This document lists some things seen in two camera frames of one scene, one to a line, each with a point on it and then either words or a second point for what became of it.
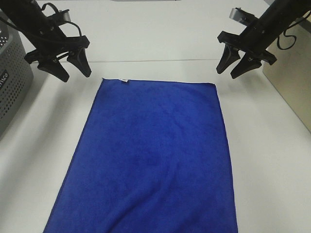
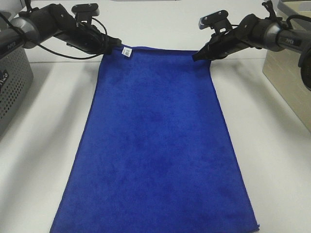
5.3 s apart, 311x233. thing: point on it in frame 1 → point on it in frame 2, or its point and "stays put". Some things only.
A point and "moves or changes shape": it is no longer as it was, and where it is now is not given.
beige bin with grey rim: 291,73 stays put
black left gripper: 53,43 → 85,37
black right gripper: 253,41 → 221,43
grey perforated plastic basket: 16,72 stays put
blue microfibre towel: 152,158 moves or changes shape
